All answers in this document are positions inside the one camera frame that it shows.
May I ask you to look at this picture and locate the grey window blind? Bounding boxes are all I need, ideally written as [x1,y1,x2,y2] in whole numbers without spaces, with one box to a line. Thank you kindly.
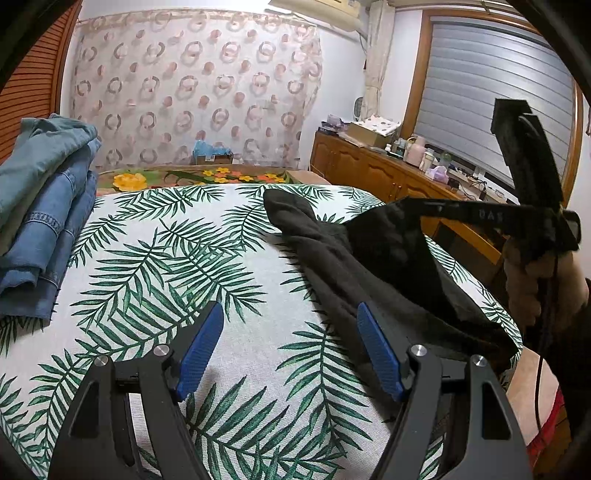
[413,21,575,190]

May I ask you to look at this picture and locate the person's right hand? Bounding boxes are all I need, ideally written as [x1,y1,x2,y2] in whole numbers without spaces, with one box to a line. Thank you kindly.
[502,244,589,333]

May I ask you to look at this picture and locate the dotted white box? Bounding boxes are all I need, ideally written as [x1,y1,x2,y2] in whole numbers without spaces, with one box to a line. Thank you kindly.
[346,116,402,148]

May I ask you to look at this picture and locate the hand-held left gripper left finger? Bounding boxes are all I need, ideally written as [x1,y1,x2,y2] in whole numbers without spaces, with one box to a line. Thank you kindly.
[46,301,225,480]

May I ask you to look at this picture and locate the circle pattern sheer curtain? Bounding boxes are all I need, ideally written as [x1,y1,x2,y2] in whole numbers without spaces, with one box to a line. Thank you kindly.
[69,11,324,169]

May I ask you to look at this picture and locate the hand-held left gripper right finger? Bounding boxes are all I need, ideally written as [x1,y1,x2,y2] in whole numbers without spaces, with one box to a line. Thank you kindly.
[356,302,529,480]

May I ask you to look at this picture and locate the wooden window frame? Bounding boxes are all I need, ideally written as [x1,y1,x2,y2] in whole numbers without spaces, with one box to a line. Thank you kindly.
[402,9,585,204]

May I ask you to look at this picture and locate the wall air conditioner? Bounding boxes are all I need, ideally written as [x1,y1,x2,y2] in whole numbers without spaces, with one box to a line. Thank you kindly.
[268,0,365,31]

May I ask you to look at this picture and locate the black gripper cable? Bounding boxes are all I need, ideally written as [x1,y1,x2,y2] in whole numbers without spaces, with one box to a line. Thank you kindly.
[533,251,561,435]

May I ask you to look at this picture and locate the person's right forearm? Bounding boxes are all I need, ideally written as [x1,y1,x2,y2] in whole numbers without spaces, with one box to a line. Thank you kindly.
[551,272,591,444]

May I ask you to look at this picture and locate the leaf print bedsheet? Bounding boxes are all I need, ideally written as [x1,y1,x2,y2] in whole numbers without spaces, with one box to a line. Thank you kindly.
[0,184,525,480]

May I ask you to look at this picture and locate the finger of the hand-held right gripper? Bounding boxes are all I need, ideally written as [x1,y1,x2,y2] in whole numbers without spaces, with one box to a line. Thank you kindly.
[404,196,467,222]

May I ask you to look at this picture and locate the black pants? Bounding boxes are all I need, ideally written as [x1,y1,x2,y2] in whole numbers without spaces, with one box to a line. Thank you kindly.
[262,188,522,370]

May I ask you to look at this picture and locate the blue denim jeans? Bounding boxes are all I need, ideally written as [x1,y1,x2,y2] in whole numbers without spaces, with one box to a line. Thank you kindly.
[0,138,102,320]

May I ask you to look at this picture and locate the light washed denim pants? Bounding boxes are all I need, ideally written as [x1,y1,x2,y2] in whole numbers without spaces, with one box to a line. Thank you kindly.
[0,114,100,232]

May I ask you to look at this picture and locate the wooden dresser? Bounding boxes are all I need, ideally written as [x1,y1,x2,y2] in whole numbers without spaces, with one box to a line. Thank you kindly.
[309,131,509,278]

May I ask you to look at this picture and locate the wooden slatted wardrobe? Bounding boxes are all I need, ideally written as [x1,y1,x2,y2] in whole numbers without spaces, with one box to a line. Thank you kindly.
[0,0,84,162]

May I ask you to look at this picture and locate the cream curtain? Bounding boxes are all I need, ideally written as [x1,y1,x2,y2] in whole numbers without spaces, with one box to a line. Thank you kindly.
[362,0,398,123]

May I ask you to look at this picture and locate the pink thermos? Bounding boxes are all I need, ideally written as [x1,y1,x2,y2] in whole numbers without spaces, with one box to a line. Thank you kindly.
[404,137,428,167]

